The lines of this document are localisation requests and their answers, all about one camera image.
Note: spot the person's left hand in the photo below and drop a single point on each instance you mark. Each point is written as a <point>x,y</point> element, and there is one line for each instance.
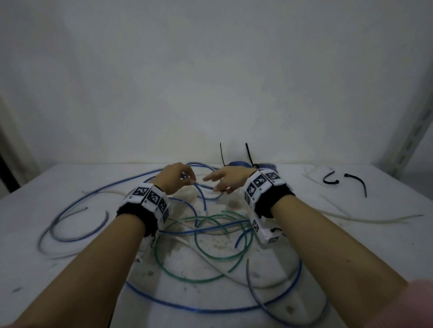
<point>172,177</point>

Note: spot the person's right hand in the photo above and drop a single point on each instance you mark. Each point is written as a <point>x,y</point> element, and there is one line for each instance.
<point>233,177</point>

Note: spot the white zip tie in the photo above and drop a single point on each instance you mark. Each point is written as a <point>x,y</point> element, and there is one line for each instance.
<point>318,172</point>

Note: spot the curled black cable tie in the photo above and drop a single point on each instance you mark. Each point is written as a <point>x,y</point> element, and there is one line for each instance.
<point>325,179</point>

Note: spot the long black cable tie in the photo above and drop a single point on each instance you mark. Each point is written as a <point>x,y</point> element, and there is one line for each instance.
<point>358,178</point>

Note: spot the person's right forearm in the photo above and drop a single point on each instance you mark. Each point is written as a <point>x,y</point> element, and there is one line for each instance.
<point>338,256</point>

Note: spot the person's left forearm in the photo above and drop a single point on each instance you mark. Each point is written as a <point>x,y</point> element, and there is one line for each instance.
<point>84,273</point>

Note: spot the right black marker wristband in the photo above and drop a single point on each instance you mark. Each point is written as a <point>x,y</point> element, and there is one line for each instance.
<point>267,192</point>

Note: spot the black marker wristband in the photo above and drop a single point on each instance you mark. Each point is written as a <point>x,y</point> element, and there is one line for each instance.
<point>267,192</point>
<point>145,202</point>

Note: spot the left black marker wristband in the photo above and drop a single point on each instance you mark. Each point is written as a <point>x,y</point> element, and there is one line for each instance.
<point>145,202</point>

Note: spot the white perforated shelf upright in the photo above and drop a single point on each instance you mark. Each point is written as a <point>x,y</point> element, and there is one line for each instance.
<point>412,135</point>

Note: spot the pink sleeve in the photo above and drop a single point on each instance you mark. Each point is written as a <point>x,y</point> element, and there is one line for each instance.
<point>416,304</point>

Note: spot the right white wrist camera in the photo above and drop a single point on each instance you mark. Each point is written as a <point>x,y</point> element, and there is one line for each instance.
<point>264,233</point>

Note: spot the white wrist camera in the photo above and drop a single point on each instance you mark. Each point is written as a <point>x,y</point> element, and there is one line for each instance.
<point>264,233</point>
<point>147,246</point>

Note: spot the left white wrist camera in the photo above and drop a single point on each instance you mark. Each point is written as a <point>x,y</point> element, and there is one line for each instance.
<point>147,246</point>

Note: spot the black metal frame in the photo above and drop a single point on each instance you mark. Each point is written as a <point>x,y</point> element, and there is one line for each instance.
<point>8,172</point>

